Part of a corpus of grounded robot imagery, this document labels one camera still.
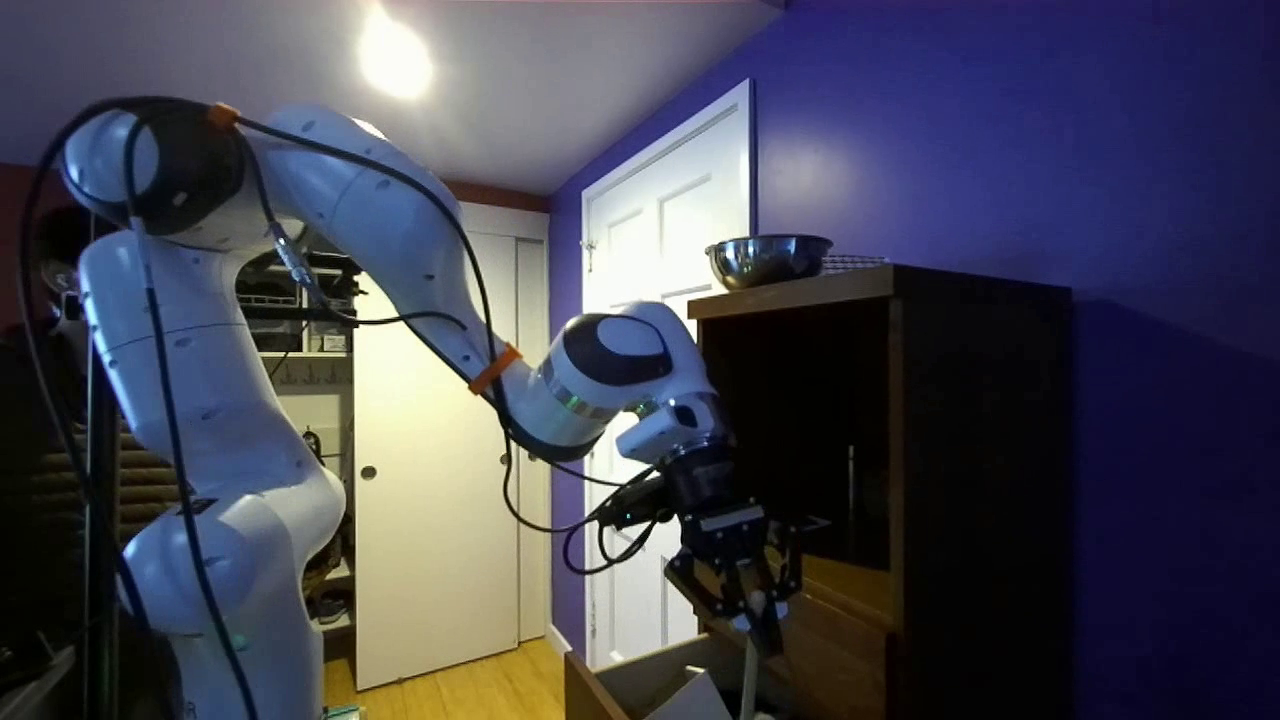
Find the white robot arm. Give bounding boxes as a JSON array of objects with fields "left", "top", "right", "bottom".
[{"left": 60, "top": 95, "right": 800, "bottom": 720}]

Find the dark wooden cabinet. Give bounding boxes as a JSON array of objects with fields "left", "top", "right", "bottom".
[{"left": 691, "top": 262, "right": 1070, "bottom": 720}]

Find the ceiling light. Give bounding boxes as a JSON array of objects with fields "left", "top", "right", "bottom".
[{"left": 357, "top": 0, "right": 437, "bottom": 102}]

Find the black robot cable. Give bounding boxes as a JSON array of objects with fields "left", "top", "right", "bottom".
[{"left": 495, "top": 422, "right": 673, "bottom": 578}]

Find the wall shelf with items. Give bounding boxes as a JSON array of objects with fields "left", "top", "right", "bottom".
[{"left": 236, "top": 250, "right": 357, "bottom": 393}]

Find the metal bowl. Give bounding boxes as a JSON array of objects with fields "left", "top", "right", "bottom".
[{"left": 702, "top": 232, "right": 826, "bottom": 288}]

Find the white panel door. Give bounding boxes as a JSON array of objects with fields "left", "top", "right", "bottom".
[{"left": 578, "top": 84, "right": 753, "bottom": 666}]

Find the open wooden drawer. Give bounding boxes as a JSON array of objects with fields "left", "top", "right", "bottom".
[{"left": 563, "top": 636, "right": 745, "bottom": 720}]

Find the white closet door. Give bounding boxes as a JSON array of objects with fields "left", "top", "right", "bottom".
[{"left": 353, "top": 288, "right": 546, "bottom": 689}]

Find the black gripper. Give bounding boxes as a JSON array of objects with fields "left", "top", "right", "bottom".
[{"left": 665, "top": 447, "right": 800, "bottom": 629}]

